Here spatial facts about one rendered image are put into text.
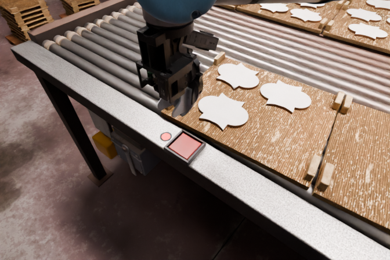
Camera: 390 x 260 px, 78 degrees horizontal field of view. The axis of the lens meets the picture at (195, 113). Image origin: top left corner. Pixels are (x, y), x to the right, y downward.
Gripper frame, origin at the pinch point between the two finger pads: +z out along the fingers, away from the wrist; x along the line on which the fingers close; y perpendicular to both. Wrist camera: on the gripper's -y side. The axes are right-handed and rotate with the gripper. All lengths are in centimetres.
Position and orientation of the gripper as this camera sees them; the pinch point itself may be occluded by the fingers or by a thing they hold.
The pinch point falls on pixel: (183, 108)
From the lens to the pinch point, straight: 50.9
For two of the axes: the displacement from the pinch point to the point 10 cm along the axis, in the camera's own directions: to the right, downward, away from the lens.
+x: 8.0, 4.3, -4.2
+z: 0.0, 7.0, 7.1
